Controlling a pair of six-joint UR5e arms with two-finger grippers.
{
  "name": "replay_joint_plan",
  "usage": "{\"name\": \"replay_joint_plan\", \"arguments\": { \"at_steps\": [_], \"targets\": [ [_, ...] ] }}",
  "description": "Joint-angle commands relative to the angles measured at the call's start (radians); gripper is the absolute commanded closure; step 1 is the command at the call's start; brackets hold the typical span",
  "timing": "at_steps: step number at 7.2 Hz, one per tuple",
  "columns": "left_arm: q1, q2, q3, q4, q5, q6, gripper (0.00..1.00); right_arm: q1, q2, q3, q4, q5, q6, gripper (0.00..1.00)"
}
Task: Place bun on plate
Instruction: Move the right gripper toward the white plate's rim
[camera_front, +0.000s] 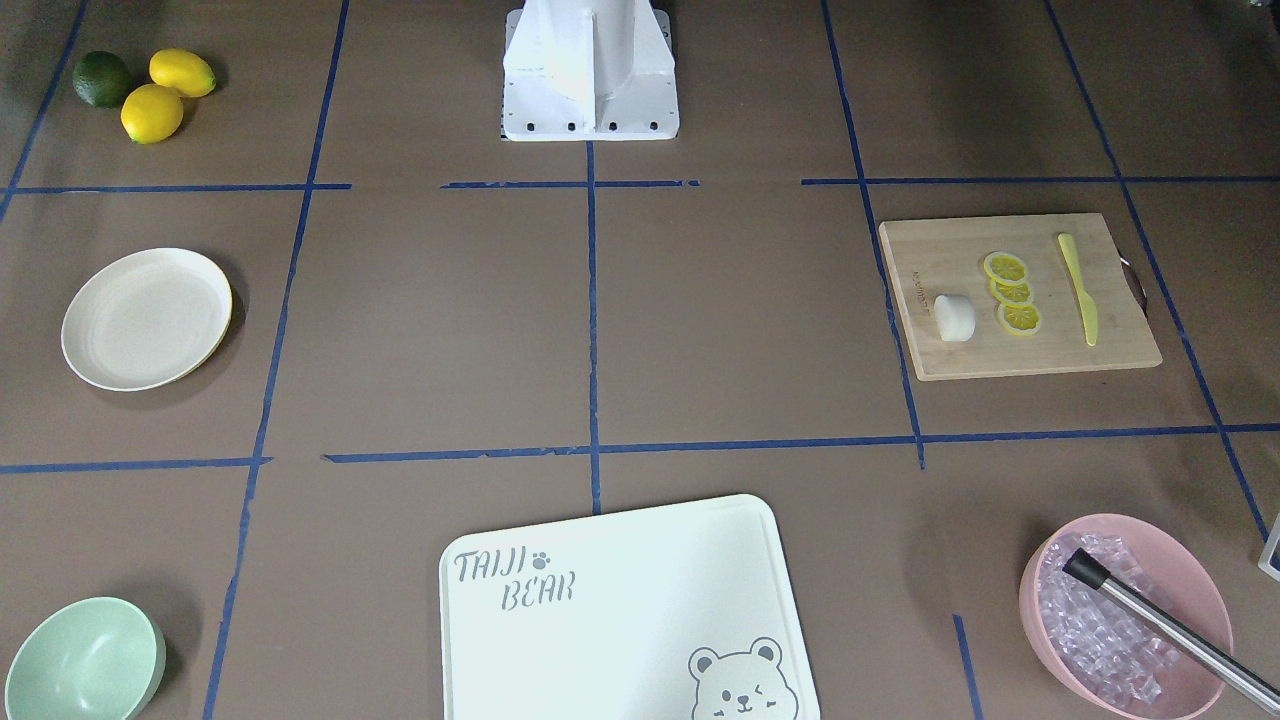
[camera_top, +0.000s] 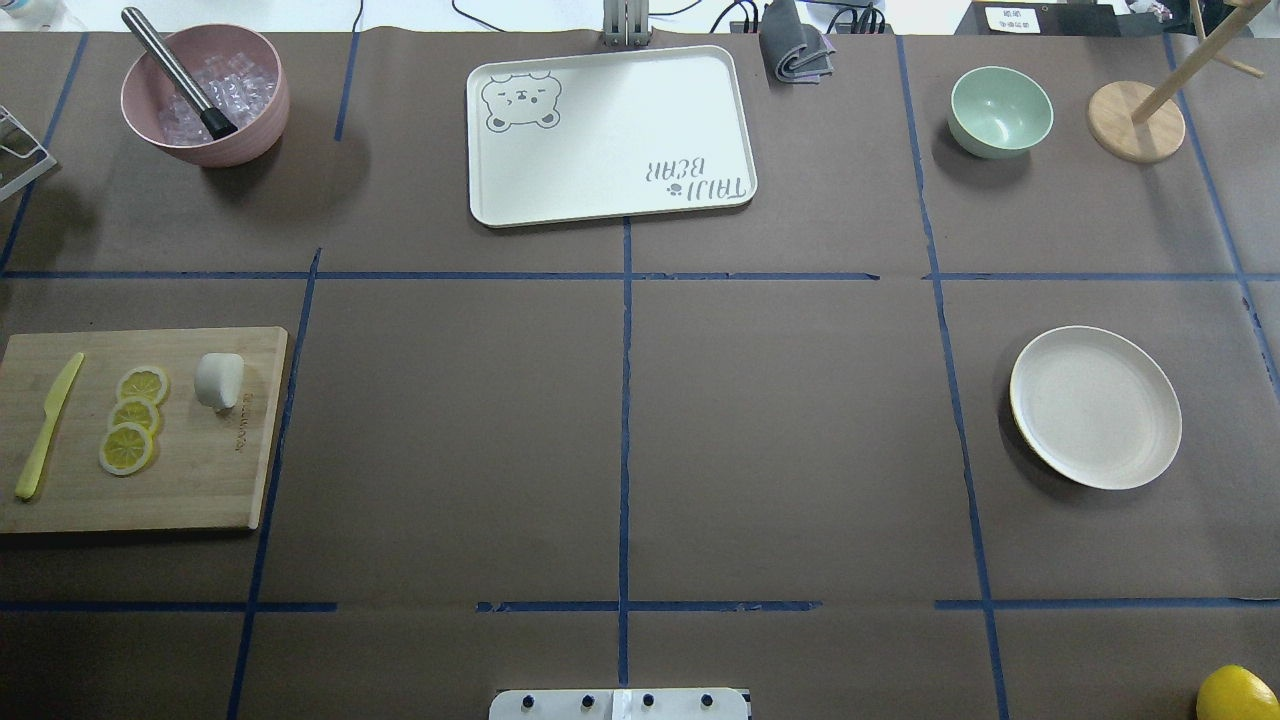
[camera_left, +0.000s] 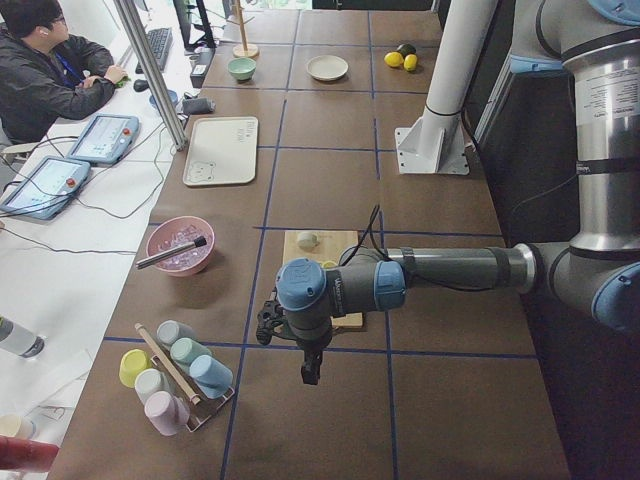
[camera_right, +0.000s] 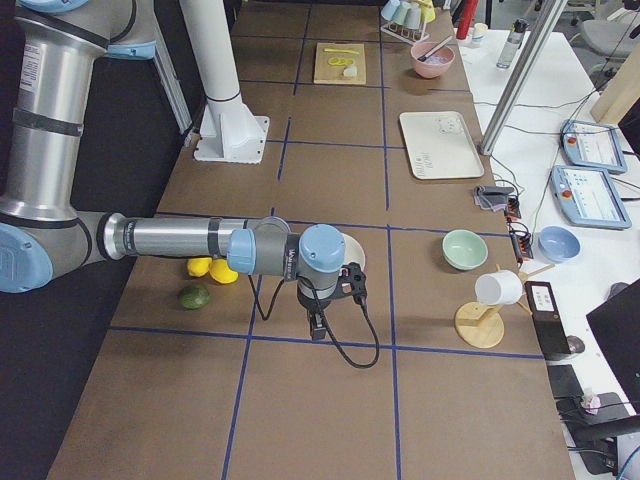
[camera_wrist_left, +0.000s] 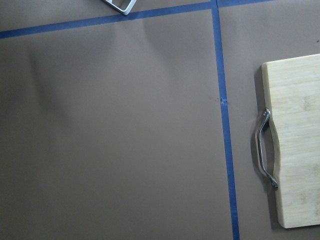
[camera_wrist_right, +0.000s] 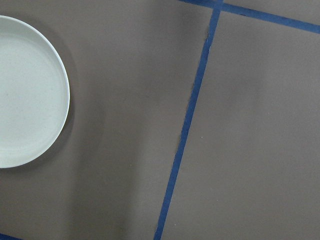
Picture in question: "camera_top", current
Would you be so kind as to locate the cream round plate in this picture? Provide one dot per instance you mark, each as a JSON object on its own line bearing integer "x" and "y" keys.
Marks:
{"x": 1095, "y": 407}

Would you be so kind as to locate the cream bear tray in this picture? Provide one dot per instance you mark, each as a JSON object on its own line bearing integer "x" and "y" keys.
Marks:
{"x": 607, "y": 135}

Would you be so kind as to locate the folded grey cloth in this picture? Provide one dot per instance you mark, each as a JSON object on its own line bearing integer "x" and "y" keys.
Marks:
{"x": 796, "y": 53}

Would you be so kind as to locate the green bowl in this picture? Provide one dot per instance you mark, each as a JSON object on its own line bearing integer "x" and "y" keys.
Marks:
{"x": 998, "y": 113}

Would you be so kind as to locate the bamboo cutting board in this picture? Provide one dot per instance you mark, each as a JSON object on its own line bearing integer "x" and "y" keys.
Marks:
{"x": 210, "y": 467}

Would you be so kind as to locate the steel muddler black tip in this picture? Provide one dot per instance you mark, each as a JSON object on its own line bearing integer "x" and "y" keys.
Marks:
{"x": 212, "y": 118}

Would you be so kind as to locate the clear ice cubes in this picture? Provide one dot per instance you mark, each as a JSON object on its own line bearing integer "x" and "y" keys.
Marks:
{"x": 238, "y": 86}

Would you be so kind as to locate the pink bowl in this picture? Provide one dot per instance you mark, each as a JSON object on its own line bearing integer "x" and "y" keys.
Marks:
{"x": 146, "y": 89}

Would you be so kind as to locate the top lemon slice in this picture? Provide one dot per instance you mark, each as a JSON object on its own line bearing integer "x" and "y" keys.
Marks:
{"x": 149, "y": 382}

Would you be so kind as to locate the lemon slice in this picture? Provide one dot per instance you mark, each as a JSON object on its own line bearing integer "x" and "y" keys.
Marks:
{"x": 136, "y": 410}
{"x": 126, "y": 448}
{"x": 149, "y": 382}

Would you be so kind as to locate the middle lemon slice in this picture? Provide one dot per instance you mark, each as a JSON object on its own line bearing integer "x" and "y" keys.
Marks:
{"x": 136, "y": 410}

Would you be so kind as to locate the white label card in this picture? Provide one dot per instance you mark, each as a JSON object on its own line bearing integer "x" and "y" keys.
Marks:
{"x": 1012, "y": 19}

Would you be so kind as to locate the bottom lemon slice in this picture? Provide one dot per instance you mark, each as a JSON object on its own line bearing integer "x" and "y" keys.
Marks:
{"x": 126, "y": 448}

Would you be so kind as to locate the wooden stand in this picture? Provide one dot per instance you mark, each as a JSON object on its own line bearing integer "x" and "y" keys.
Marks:
{"x": 1140, "y": 123}

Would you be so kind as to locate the yellow plastic knife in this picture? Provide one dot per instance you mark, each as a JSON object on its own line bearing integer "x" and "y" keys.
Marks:
{"x": 30, "y": 476}

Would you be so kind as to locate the whole yellow lemon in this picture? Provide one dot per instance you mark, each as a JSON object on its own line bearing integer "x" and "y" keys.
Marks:
{"x": 1234, "y": 692}

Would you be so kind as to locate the grey metal bracket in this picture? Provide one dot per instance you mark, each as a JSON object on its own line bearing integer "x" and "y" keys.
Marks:
{"x": 626, "y": 23}

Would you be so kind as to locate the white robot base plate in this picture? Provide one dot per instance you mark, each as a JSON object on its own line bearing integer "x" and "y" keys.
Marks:
{"x": 622, "y": 703}

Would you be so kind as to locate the metal wire rack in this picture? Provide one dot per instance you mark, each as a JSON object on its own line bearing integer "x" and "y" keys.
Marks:
{"x": 23, "y": 158}

